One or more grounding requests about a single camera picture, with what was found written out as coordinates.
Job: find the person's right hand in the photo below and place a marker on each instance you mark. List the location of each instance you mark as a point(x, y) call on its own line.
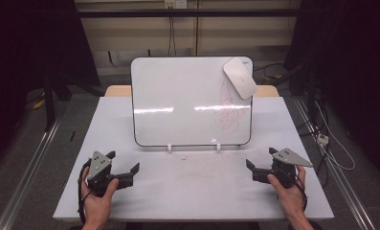
point(289, 198)

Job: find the white wall socket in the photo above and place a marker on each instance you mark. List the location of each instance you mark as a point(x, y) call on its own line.
point(175, 3)

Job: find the black metal stand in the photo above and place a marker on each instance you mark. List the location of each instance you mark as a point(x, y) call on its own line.
point(50, 102)

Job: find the white whiteboard eraser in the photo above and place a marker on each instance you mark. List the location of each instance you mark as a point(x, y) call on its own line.
point(240, 77)

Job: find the white whiteboard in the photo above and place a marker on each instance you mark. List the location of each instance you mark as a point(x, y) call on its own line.
point(178, 96)

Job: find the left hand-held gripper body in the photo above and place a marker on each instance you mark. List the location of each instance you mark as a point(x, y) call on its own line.
point(98, 166)

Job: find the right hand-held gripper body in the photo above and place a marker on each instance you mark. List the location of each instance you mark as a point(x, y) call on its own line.
point(285, 166)

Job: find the white power strip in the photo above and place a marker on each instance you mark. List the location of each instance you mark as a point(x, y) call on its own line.
point(322, 139)

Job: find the aluminium floor rail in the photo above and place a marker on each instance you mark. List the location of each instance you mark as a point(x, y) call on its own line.
point(340, 179)
point(28, 175)

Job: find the person's left hand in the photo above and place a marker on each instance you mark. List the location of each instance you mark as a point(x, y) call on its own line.
point(98, 204)

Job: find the wooden table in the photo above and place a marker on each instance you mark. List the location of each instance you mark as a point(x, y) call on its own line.
point(117, 91)

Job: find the black horizontal bar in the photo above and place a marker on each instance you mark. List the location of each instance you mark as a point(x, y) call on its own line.
point(130, 13)

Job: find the small black stick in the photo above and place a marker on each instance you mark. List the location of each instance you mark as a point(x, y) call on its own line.
point(72, 135)

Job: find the white whiteboard foot clip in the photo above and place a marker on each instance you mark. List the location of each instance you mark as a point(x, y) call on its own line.
point(218, 147)
point(169, 147)

